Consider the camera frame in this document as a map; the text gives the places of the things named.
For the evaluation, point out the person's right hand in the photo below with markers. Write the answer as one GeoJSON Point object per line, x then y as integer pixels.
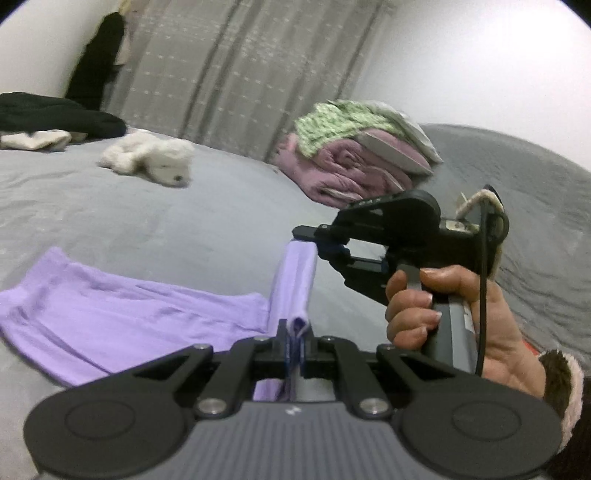
{"type": "Point", "coordinates": [498, 332]}

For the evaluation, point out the black crumpled garment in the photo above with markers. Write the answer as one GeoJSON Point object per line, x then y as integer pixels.
{"type": "Point", "coordinates": [46, 115]}

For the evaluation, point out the green patterned cloth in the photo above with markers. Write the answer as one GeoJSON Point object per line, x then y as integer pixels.
{"type": "Point", "coordinates": [332, 124]}

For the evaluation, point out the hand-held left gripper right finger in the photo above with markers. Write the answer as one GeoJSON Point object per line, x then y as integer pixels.
{"type": "Point", "coordinates": [310, 360]}

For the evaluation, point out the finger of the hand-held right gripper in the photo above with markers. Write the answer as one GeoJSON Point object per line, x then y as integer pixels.
{"type": "Point", "coordinates": [318, 233]}
{"type": "Point", "coordinates": [355, 272]}

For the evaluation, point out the purple long-sleeved top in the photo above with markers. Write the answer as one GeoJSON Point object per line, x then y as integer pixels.
{"type": "Point", "coordinates": [115, 304]}

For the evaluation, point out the grey star-patterned curtain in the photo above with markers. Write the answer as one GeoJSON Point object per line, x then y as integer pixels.
{"type": "Point", "coordinates": [221, 78]}

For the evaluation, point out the beige fleece cover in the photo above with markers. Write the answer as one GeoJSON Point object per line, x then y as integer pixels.
{"type": "Point", "coordinates": [471, 201]}

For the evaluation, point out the grey quilted blanket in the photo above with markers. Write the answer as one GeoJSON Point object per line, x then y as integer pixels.
{"type": "Point", "coordinates": [545, 194]}

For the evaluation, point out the mauve and white pillow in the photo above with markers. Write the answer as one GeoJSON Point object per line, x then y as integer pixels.
{"type": "Point", "coordinates": [392, 147]}

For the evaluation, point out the black hanging garment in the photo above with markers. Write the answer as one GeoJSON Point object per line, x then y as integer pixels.
{"type": "Point", "coordinates": [97, 60]}

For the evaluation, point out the mauve rolled quilt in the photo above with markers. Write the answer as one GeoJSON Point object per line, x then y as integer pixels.
{"type": "Point", "coordinates": [341, 166]}

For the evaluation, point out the beige hanging garment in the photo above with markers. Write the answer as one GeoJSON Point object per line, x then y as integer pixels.
{"type": "Point", "coordinates": [124, 32]}

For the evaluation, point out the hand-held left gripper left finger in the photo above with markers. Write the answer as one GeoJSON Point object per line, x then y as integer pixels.
{"type": "Point", "coordinates": [288, 350]}

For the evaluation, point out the white plush dog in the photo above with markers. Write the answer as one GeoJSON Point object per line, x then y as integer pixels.
{"type": "Point", "coordinates": [157, 157]}

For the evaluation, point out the cream crumpled cloth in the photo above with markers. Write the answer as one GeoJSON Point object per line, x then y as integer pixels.
{"type": "Point", "coordinates": [37, 140]}

